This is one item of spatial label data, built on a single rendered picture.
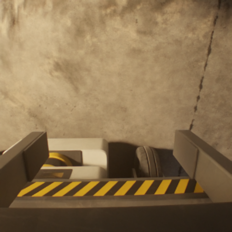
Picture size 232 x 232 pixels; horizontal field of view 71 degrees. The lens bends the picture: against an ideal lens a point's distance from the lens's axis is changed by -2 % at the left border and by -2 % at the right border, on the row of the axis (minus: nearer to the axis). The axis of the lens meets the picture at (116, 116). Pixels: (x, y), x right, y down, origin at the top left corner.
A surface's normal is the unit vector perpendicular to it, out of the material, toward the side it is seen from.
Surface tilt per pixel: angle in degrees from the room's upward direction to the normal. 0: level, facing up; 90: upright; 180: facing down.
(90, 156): 0
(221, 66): 0
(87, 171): 90
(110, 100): 0
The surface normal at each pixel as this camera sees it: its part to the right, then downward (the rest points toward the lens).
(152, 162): 0.01, -0.70
